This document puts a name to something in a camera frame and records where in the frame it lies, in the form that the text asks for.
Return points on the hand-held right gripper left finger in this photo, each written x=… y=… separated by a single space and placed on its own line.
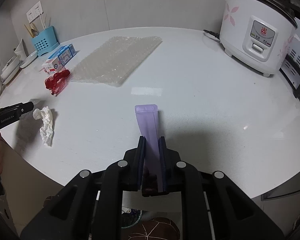
x=135 y=165

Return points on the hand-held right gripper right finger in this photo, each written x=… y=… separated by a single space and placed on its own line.
x=168 y=165

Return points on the blue milk carton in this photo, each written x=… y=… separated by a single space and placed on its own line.
x=63 y=53

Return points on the striped rim plate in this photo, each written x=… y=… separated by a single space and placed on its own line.
x=28 y=59

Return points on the white cup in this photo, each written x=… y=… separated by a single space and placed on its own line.
x=20 y=50

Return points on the blue utensil holder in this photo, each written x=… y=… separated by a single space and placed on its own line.
x=45 y=41

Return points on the bubble wrap sheet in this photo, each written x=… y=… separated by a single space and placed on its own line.
x=115 y=60

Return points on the white bowl dark rim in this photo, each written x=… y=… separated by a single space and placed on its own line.
x=10 y=67

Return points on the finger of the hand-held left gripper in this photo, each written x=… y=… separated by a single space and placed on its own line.
x=23 y=108

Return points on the purple sachet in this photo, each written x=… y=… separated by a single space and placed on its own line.
x=146 y=127

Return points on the white tissue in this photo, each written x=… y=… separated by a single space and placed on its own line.
x=46 y=125

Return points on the wooden spoon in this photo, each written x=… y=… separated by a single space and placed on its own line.
x=35 y=31

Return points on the white wall socket panel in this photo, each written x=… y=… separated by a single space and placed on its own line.
x=34 y=11

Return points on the white floral rice cooker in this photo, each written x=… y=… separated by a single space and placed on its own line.
x=240 y=30

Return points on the wooden chopstick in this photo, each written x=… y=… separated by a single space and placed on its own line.
x=28 y=31

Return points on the white microwave oven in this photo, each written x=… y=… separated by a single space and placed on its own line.
x=297 y=55

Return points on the red crumpled wrapper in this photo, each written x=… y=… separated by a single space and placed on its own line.
x=56 y=83

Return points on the red white small carton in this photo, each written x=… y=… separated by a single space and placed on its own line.
x=52 y=67

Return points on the wooden trivet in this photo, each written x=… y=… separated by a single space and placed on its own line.
x=12 y=78

